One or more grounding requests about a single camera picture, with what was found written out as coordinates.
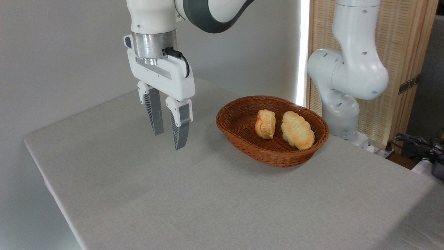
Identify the long golden bread roll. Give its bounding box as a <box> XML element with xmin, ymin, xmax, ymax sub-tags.
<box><xmin>281</xmin><ymin>111</ymin><xmax>315</xmax><ymax>151</ymax></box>

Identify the black metal screen hinge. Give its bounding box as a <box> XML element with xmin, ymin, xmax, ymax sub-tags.
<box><xmin>398</xmin><ymin>74</ymin><xmax>421</xmax><ymax>95</ymax></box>

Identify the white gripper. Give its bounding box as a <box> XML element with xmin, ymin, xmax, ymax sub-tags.
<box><xmin>124</xmin><ymin>34</ymin><xmax>196</xmax><ymax>150</ymax></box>

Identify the short golden bread roll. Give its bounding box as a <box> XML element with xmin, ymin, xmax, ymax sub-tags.
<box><xmin>255</xmin><ymin>109</ymin><xmax>276</xmax><ymax>140</ymax></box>

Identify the black cable bundle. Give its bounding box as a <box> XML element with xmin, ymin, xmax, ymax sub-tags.
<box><xmin>395</xmin><ymin>133</ymin><xmax>444</xmax><ymax>164</ymax></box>

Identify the brown wicker basket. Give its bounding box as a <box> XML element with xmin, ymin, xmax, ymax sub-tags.
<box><xmin>216</xmin><ymin>95</ymin><xmax>329</xmax><ymax>168</ymax></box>

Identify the white power strip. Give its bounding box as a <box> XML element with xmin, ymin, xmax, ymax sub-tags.
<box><xmin>361</xmin><ymin>141</ymin><xmax>396</xmax><ymax>159</ymax></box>

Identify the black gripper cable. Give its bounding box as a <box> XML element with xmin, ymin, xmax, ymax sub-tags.
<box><xmin>163</xmin><ymin>47</ymin><xmax>190</xmax><ymax>78</ymax></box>

